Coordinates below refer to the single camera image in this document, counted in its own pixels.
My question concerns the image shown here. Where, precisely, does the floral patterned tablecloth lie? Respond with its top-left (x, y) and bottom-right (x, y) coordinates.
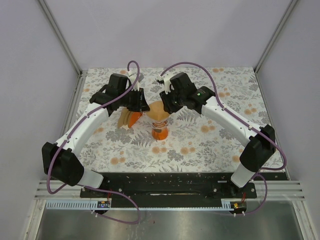
top-left (79, 66), bottom-right (270, 172)

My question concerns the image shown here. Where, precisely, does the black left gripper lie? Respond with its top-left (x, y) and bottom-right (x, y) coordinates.
top-left (118, 87), bottom-right (151, 113)

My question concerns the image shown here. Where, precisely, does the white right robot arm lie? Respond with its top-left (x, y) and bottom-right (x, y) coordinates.
top-left (157, 72), bottom-right (276, 198)

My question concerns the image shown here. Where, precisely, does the orange coffee filter box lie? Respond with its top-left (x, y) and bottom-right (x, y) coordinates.
top-left (117, 108), bottom-right (143, 128)

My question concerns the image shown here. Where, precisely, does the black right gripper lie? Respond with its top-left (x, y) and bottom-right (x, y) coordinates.
top-left (159, 86), bottom-right (186, 115)

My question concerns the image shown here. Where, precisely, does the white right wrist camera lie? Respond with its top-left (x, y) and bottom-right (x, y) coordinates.
top-left (156, 73), bottom-right (173, 94)

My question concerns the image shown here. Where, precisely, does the orange glass carafe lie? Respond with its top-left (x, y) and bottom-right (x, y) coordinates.
top-left (151, 120), bottom-right (169, 141)

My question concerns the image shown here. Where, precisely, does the light blue cable duct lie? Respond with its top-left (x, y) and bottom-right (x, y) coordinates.
top-left (45, 198), bottom-right (245, 211)

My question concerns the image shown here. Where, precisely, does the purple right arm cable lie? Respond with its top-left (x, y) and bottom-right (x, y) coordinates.
top-left (159, 61), bottom-right (287, 216)

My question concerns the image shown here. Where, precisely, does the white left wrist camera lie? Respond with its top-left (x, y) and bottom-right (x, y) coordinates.
top-left (127, 70), bottom-right (144, 91)

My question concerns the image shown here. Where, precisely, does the clear glass dripper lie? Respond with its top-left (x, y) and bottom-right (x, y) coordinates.
top-left (151, 118), bottom-right (168, 129)

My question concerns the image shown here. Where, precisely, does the brown paper coffee filter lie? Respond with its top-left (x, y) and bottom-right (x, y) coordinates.
top-left (146, 100), bottom-right (170, 120)

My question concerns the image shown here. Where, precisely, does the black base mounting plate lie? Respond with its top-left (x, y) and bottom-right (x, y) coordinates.
top-left (48, 171), bottom-right (289, 208)

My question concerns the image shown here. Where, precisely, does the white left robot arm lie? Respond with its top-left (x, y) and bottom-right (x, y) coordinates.
top-left (41, 71), bottom-right (150, 198)

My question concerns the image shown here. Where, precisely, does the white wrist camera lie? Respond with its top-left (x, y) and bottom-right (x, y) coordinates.
top-left (156, 73), bottom-right (173, 94)
top-left (127, 70), bottom-right (144, 91)

